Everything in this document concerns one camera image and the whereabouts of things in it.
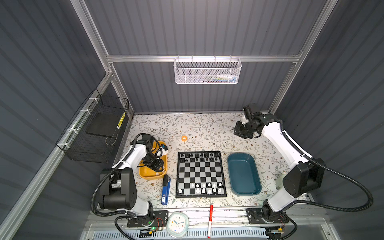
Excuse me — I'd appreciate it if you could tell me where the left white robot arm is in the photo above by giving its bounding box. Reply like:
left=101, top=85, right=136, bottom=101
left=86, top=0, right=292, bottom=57
left=91, top=133, right=168, bottom=240

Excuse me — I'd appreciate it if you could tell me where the white wire basket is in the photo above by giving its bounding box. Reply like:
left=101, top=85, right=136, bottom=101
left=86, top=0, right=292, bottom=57
left=173, top=58, right=242, bottom=85

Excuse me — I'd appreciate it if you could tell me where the teal plastic tray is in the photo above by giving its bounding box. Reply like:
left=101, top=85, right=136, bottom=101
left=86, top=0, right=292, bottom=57
left=228, top=153, right=262, bottom=196

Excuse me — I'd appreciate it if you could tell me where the red white marker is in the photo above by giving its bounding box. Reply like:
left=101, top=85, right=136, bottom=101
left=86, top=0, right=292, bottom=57
left=207, top=205, right=214, bottom=239

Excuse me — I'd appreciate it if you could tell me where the small white clock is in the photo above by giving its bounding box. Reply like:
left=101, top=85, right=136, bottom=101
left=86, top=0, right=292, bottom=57
left=166, top=212, right=189, bottom=238

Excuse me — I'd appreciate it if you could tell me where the blue stapler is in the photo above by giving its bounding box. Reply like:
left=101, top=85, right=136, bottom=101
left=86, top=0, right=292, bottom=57
left=161, top=175, right=171, bottom=205

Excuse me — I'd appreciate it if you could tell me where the black white chessboard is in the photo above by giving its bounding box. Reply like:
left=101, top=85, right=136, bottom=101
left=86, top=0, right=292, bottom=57
left=176, top=151, right=227, bottom=199

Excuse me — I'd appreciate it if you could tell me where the pale green cup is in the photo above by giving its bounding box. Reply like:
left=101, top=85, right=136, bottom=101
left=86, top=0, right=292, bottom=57
left=276, top=174, right=286, bottom=190

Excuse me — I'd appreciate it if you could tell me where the yellow plastic tray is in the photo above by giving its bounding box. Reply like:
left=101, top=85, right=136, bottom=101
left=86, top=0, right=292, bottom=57
left=138, top=141, right=168, bottom=181

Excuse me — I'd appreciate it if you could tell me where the black wire basket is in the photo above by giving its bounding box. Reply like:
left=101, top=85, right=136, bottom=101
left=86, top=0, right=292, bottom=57
left=57, top=91, right=130, bottom=164

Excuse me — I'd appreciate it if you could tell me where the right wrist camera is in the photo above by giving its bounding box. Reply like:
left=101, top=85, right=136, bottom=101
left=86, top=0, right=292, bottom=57
left=242, top=103, right=260, bottom=125

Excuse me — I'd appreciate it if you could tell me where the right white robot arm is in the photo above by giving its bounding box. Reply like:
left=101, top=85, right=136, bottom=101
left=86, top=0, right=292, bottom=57
left=234, top=104, right=374, bottom=223

